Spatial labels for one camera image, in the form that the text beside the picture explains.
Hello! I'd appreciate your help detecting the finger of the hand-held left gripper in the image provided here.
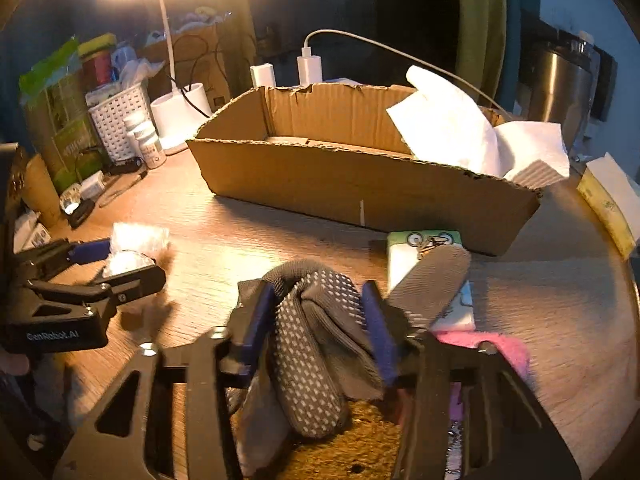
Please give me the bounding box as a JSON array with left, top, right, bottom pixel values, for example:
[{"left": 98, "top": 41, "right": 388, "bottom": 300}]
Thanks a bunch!
[
  {"left": 15, "top": 238, "right": 113, "bottom": 283},
  {"left": 22, "top": 262, "right": 167, "bottom": 320}
]

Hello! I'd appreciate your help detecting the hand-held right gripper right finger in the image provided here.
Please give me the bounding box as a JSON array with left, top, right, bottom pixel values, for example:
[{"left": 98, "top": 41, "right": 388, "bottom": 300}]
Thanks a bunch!
[{"left": 360, "top": 280, "right": 583, "bottom": 480}]

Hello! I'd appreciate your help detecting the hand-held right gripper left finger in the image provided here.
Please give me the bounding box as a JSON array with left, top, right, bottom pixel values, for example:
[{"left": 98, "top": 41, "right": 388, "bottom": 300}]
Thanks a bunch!
[{"left": 52, "top": 280, "right": 281, "bottom": 480}]

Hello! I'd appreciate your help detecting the clear plastic wrapper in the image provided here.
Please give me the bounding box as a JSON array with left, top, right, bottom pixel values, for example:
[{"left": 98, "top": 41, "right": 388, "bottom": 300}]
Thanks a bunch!
[{"left": 102, "top": 221, "right": 172, "bottom": 277}]

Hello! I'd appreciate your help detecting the grey dotted sock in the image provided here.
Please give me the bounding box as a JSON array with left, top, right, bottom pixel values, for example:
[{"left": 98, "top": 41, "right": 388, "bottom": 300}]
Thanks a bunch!
[{"left": 237, "top": 257, "right": 386, "bottom": 438}]

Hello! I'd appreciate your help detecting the grey ribbed sock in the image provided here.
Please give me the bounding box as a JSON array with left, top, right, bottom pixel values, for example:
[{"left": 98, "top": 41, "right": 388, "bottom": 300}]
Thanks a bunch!
[{"left": 387, "top": 245, "right": 472, "bottom": 322}]

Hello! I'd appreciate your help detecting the white cartoon tissue packet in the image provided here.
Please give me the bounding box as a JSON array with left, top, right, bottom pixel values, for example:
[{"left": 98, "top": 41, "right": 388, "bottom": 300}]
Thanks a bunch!
[{"left": 386, "top": 230, "right": 476, "bottom": 333}]

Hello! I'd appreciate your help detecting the brown scouring sponge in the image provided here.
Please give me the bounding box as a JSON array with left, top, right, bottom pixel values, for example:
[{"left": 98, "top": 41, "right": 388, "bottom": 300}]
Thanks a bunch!
[{"left": 287, "top": 399, "right": 407, "bottom": 480}]

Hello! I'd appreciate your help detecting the pink cloth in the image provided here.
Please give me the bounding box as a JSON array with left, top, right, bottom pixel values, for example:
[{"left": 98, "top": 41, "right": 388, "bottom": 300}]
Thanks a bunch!
[{"left": 432, "top": 331, "right": 531, "bottom": 421}]

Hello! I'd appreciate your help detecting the cardboard box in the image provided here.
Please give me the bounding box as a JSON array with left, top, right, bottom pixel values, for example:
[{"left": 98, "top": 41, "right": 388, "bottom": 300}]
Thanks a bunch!
[{"left": 186, "top": 82, "right": 543, "bottom": 257}]

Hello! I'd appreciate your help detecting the person's left hand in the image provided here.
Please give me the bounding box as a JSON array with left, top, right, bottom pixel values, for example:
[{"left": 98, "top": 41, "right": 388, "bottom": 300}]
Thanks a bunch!
[{"left": 0, "top": 349, "right": 32, "bottom": 377}]

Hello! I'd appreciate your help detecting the white paper box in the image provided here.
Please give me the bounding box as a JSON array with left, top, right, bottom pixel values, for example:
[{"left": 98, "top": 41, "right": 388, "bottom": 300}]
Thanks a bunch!
[{"left": 14, "top": 209, "right": 52, "bottom": 252}]

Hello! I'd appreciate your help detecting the light grey cloth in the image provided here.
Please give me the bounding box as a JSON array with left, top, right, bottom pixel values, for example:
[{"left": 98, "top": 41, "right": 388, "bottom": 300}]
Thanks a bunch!
[{"left": 236, "top": 374, "right": 296, "bottom": 478}]

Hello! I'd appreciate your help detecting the white medicine bottle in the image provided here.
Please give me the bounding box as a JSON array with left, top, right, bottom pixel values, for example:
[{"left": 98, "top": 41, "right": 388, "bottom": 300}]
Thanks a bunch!
[
  {"left": 133, "top": 125, "right": 167, "bottom": 170},
  {"left": 123, "top": 111, "right": 151, "bottom": 147}
]

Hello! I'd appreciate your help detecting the white plastic basket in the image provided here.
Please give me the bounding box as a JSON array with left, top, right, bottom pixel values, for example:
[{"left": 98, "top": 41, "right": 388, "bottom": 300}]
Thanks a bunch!
[{"left": 87, "top": 82, "right": 153, "bottom": 163}]

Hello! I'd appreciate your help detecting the green printed packet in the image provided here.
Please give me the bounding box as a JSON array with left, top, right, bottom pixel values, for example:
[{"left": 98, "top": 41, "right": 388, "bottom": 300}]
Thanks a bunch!
[{"left": 19, "top": 36, "right": 110, "bottom": 194}]

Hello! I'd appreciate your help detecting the white desk lamp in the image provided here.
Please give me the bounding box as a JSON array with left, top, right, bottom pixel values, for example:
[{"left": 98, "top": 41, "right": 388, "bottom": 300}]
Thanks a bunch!
[{"left": 82, "top": 0, "right": 228, "bottom": 156}]

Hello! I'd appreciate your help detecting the red jar with yellow lid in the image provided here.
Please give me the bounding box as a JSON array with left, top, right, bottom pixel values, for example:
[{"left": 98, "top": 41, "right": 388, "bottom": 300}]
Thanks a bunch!
[{"left": 77, "top": 33, "right": 119, "bottom": 89}]

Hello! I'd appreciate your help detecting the white plastic bag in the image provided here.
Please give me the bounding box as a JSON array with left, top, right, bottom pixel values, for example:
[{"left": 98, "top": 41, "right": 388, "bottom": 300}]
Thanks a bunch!
[{"left": 111, "top": 44, "right": 167, "bottom": 87}]

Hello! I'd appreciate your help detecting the brown paper bag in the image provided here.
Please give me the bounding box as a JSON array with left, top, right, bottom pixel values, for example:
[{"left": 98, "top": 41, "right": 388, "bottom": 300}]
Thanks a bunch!
[{"left": 139, "top": 19, "right": 232, "bottom": 111}]

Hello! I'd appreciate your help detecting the white tissue paper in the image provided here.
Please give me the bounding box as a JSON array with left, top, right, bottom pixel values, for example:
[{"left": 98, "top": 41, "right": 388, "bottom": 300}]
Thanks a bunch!
[
  {"left": 386, "top": 65, "right": 502, "bottom": 177},
  {"left": 492, "top": 121, "right": 571, "bottom": 187}
]

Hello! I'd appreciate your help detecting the small white charger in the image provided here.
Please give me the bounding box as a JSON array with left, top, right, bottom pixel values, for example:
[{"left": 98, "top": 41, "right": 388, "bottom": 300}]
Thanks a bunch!
[{"left": 250, "top": 62, "right": 276, "bottom": 89}]

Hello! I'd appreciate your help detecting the green curtain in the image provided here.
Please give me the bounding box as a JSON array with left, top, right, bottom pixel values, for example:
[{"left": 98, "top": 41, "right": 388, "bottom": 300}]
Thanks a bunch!
[
  {"left": 454, "top": 0, "right": 507, "bottom": 107},
  {"left": 219, "top": 0, "right": 257, "bottom": 97}
]

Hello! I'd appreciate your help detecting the tall white charger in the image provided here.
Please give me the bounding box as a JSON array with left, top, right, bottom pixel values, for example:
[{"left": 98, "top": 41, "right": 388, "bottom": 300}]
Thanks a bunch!
[{"left": 297, "top": 46, "right": 324, "bottom": 85}]

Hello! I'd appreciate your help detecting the yellow tissue pack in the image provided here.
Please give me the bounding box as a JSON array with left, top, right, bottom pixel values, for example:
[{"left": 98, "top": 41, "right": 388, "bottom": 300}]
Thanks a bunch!
[{"left": 576, "top": 152, "right": 640, "bottom": 261}]

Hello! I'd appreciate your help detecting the steel tumbler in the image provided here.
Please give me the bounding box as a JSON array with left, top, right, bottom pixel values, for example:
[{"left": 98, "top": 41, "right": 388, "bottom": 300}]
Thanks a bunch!
[{"left": 524, "top": 30, "right": 596, "bottom": 137}]

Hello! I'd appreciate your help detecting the clear plastic bottle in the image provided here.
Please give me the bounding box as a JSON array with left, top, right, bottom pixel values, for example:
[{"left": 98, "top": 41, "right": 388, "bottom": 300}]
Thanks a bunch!
[{"left": 575, "top": 31, "right": 601, "bottom": 111}]

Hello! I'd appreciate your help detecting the black cable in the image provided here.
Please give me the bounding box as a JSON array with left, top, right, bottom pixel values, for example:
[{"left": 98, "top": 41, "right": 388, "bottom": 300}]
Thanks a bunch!
[{"left": 167, "top": 35, "right": 236, "bottom": 117}]

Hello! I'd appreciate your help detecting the white charging cable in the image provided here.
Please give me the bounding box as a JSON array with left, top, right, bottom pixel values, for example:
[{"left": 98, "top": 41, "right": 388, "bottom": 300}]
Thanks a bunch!
[{"left": 303, "top": 30, "right": 516, "bottom": 122}]

